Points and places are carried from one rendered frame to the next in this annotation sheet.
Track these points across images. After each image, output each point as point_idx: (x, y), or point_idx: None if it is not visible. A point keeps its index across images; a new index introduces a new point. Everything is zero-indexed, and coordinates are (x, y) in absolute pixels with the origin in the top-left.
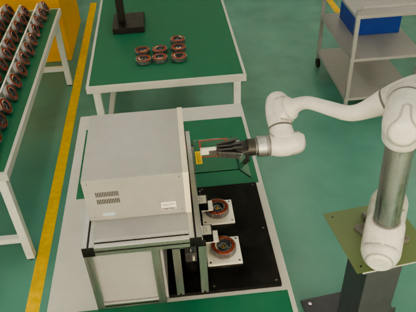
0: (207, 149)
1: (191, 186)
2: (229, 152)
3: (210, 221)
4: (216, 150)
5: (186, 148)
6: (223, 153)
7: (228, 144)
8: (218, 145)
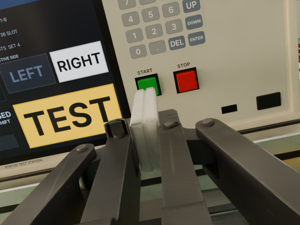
0: (133, 104)
1: (33, 176)
2: (30, 210)
3: None
4: (131, 138)
5: (177, 78)
6: (54, 169)
7: (189, 178)
8: (171, 131)
